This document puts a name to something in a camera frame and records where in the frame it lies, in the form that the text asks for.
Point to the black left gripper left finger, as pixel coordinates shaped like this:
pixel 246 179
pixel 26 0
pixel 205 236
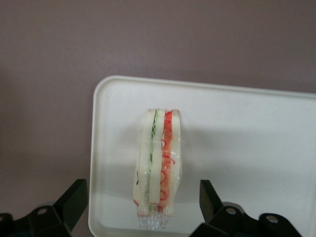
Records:
pixel 49 219

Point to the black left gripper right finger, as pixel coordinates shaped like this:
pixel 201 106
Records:
pixel 229 222

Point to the triangle sandwich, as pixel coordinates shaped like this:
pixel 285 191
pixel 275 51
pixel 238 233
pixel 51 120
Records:
pixel 158 160

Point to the cream plastic tray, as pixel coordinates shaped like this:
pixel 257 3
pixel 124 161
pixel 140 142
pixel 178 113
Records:
pixel 234 138

